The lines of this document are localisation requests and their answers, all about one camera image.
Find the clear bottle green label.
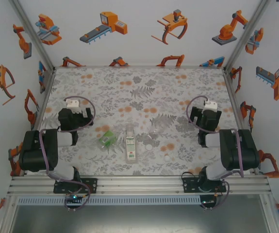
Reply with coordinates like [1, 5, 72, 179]
[97, 125, 118, 152]

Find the aluminium lower frame post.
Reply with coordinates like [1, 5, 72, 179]
[260, 194, 279, 233]
[0, 196, 18, 233]

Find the tall clear bottle white label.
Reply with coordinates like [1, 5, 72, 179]
[125, 123, 139, 164]

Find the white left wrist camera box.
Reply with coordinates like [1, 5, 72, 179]
[65, 98, 80, 114]

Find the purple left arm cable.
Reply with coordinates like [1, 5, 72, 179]
[39, 96, 96, 212]

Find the aluminium front rail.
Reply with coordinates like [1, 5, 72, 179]
[7, 175, 272, 196]

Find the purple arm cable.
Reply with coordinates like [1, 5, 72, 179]
[186, 95, 244, 211]
[39, 96, 96, 212]

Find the aluminium side rail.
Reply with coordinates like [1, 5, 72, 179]
[223, 67, 261, 175]
[31, 67, 57, 132]

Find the aluminium back rail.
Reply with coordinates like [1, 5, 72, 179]
[54, 65, 226, 69]

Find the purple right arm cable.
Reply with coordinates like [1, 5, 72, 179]
[186, 95, 244, 211]

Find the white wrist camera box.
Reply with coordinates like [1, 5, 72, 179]
[203, 99, 218, 112]
[65, 98, 80, 114]

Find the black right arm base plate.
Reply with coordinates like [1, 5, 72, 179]
[182, 178, 227, 194]

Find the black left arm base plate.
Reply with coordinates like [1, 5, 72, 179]
[53, 178, 98, 194]

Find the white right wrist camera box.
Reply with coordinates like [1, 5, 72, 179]
[203, 99, 218, 112]

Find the white slotted cable duct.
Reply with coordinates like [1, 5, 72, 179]
[16, 196, 202, 206]

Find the aluminium frame post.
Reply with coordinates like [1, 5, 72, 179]
[0, 196, 18, 233]
[223, 0, 273, 71]
[260, 194, 279, 233]
[8, 0, 57, 71]

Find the round clear plastic bottle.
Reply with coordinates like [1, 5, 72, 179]
[144, 121, 164, 144]

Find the floral patterned table cover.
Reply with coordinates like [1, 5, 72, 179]
[31, 67, 254, 177]

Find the grey metal panel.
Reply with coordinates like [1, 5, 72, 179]
[10, 205, 273, 233]

